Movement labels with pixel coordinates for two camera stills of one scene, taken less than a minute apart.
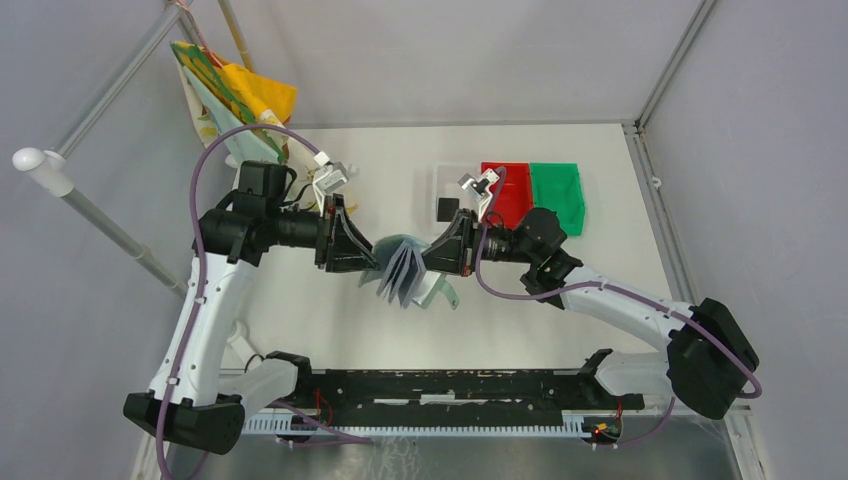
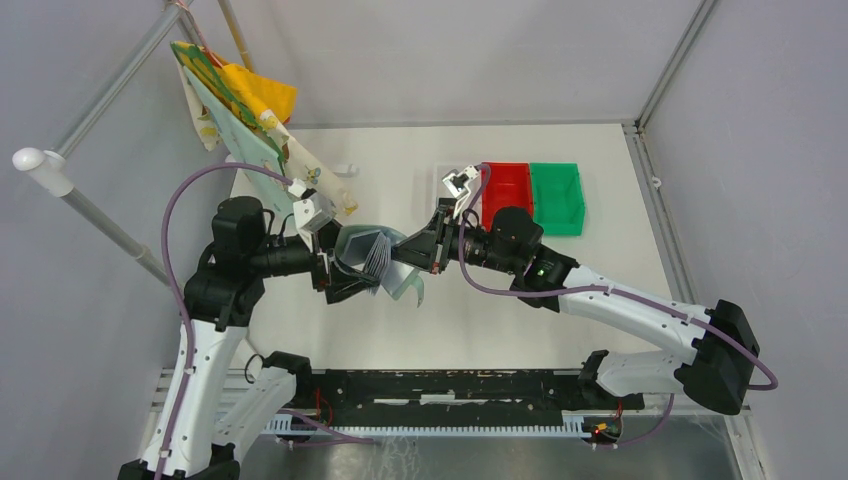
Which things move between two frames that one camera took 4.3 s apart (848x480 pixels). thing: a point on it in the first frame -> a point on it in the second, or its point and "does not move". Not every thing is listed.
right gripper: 456,249 -> 426,249
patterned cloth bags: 225,95 does not move
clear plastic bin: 450,198 does not move
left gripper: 349,250 -> 337,281
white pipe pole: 47,169 does not move
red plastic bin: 513,198 does not move
